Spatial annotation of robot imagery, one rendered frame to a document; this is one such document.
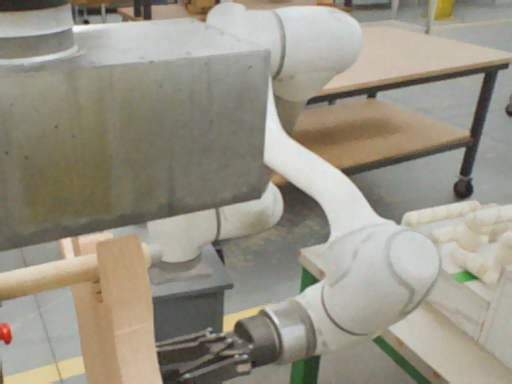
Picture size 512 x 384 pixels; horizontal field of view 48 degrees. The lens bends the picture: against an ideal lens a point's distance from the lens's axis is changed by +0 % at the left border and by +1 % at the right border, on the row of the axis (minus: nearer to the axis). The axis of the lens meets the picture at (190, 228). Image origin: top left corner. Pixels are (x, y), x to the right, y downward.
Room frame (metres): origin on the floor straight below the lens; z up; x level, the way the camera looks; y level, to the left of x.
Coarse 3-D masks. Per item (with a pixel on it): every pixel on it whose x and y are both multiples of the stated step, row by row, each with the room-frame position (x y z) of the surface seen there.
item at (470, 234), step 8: (464, 224) 0.94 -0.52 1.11; (472, 224) 0.93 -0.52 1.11; (480, 224) 0.92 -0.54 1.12; (464, 232) 0.93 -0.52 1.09; (472, 232) 0.92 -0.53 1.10; (480, 232) 0.93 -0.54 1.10; (464, 240) 0.93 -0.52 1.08; (472, 240) 0.92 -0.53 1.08; (464, 248) 0.93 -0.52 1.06; (472, 248) 0.92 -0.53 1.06
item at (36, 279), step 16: (80, 256) 0.58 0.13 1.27; (96, 256) 0.58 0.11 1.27; (16, 272) 0.55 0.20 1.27; (32, 272) 0.55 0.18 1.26; (48, 272) 0.55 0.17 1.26; (64, 272) 0.55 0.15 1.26; (80, 272) 0.56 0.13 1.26; (96, 272) 0.57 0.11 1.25; (0, 288) 0.53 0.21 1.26; (16, 288) 0.53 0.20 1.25; (32, 288) 0.54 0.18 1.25; (48, 288) 0.54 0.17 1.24
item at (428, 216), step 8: (432, 208) 1.12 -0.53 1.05; (440, 208) 1.11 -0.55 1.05; (448, 208) 1.11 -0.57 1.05; (456, 208) 1.12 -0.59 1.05; (464, 208) 1.12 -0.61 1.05; (472, 208) 1.13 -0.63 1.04; (480, 208) 1.13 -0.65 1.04; (408, 216) 1.08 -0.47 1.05; (416, 216) 1.08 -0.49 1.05; (424, 216) 1.09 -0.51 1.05; (432, 216) 1.09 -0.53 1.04; (440, 216) 1.10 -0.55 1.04; (448, 216) 1.10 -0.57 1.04; (456, 216) 1.11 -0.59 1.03; (416, 224) 1.08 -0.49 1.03; (424, 224) 1.09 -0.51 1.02
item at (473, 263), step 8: (456, 248) 0.94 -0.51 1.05; (456, 256) 0.92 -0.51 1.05; (464, 256) 0.91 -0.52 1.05; (472, 256) 0.90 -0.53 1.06; (464, 264) 0.90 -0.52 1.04; (472, 264) 0.89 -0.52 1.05; (480, 264) 0.88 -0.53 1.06; (488, 264) 0.88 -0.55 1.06; (472, 272) 0.88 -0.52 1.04; (480, 272) 0.87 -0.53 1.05; (488, 272) 0.86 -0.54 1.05; (488, 280) 0.85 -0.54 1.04; (496, 280) 0.84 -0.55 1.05
